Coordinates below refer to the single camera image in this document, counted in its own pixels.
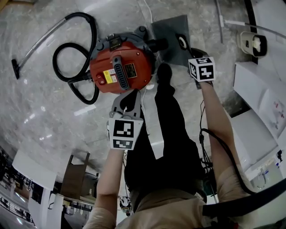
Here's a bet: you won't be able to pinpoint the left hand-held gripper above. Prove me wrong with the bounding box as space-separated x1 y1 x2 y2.
108 89 143 150

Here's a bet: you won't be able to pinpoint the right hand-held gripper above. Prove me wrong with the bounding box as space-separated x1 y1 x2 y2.
188 48 216 90

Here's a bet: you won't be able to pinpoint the person's right forearm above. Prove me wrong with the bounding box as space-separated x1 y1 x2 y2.
199 81 242 195

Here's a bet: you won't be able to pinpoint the person's left forearm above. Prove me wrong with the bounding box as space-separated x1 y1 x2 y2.
95 148 126 211

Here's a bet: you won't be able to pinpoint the red vacuum cleaner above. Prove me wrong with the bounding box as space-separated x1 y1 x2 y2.
88 25 170 95

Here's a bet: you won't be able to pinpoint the person's black trousers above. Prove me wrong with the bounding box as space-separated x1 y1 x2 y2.
123 63 206 195

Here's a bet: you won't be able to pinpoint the white trash bin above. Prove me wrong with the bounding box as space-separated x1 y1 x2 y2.
236 30 268 59

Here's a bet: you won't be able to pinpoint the white appliance box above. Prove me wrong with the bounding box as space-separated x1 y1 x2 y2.
233 61 286 140

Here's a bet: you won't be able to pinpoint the dark grey open cabinet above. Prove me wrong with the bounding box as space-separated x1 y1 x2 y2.
59 153 99 202

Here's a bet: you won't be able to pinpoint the metal vacuum wand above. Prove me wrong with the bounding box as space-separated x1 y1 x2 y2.
11 17 68 81

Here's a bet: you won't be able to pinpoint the person in white shirt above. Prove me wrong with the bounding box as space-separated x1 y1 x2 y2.
82 165 253 229

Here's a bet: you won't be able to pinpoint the white desk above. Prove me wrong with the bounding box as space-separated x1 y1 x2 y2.
11 149 58 224

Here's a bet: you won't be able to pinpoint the chrome faucet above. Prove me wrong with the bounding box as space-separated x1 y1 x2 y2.
256 168 268 190

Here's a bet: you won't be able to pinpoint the white power cable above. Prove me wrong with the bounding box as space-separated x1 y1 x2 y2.
140 0 155 113

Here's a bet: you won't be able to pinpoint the white long-handled floor squeegee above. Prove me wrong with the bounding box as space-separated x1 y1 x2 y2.
215 0 286 43

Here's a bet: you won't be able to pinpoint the black vacuum hose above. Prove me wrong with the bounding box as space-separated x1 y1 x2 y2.
52 12 101 106

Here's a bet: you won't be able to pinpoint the black cable bundle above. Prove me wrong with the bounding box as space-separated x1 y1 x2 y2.
198 100 256 195

